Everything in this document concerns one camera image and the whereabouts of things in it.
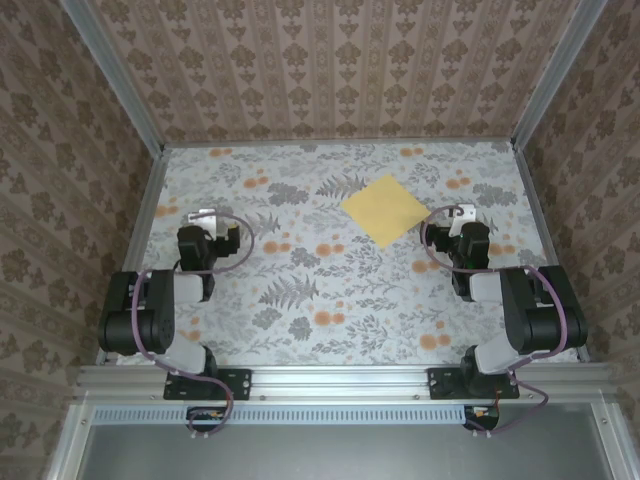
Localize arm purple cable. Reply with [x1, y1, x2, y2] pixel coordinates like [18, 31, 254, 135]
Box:
[130, 209, 256, 441]
[419, 203, 571, 441]

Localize aluminium cross rail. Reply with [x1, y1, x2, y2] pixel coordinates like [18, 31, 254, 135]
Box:
[74, 363, 621, 402]

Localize slotted grey cable duct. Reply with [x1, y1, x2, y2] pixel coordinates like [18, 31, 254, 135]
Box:
[92, 405, 469, 424]

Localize aluminium framed metal panel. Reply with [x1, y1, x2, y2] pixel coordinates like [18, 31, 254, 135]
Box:
[47, 402, 629, 480]

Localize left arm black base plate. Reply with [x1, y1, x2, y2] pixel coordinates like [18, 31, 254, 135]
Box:
[163, 368, 252, 401]

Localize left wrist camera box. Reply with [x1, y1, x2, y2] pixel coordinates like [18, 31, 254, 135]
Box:
[188, 209, 222, 235]

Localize aluminium side rail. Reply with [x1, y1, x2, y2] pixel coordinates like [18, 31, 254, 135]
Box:
[97, 147, 170, 366]
[511, 142, 592, 364]

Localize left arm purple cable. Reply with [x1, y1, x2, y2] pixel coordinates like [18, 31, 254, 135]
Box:
[130, 209, 256, 441]

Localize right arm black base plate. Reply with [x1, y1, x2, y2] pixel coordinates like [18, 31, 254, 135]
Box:
[427, 367, 521, 401]

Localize black connector board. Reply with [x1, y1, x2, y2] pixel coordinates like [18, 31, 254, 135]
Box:
[185, 406, 232, 434]
[463, 403, 502, 432]

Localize yellow cloth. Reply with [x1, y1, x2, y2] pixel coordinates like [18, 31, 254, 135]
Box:
[339, 173, 432, 251]

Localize floral table cover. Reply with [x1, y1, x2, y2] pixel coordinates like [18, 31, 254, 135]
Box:
[107, 141, 581, 366]

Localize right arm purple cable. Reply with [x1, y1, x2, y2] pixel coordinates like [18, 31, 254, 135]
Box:
[419, 203, 571, 441]

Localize aluminium corner post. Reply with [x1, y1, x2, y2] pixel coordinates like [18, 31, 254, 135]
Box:
[508, 0, 615, 151]
[63, 0, 167, 154]

